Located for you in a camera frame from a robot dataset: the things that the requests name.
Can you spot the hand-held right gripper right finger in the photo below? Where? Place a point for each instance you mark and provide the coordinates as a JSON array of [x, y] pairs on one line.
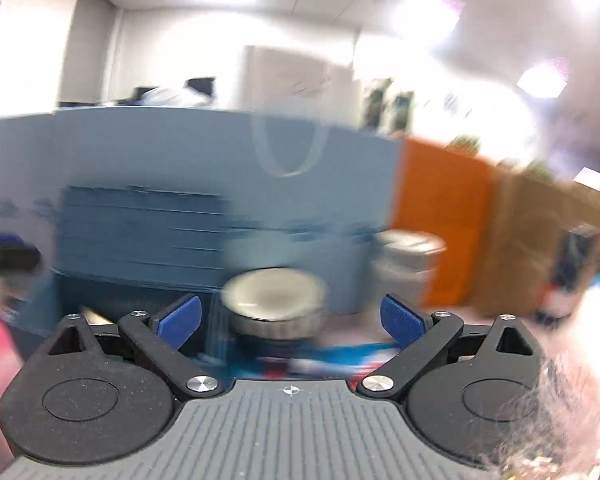
[[400, 320]]

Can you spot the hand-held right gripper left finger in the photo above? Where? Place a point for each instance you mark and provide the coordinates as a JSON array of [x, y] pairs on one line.
[[180, 320]]

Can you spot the blue plastic storage box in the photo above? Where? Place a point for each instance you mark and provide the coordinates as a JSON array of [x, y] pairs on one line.
[[140, 240]]

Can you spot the white bowl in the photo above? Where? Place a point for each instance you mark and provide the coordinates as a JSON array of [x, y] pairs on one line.
[[272, 292]]

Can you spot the grey ribbed cup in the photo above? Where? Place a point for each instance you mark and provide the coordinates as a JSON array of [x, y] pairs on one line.
[[405, 260]]

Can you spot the colourful printed mat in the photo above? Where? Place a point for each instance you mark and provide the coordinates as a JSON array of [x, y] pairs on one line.
[[320, 360]]

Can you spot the orange box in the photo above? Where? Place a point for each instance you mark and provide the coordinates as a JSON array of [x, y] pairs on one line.
[[440, 210]]

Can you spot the brown cardboard box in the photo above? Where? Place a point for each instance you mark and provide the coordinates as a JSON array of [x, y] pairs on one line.
[[520, 240]]

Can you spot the large blue foam board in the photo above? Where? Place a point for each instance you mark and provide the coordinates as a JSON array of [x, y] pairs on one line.
[[190, 150]]

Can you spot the navy blue bottle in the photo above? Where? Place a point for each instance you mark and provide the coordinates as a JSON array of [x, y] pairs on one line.
[[575, 265]]

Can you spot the clear plastic bag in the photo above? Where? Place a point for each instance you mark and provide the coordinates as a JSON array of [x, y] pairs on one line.
[[560, 420]]

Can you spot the white cloth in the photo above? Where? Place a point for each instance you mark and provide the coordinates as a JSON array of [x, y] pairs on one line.
[[170, 96]]

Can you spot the black monitor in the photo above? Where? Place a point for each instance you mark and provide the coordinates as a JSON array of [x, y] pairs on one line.
[[202, 86]]

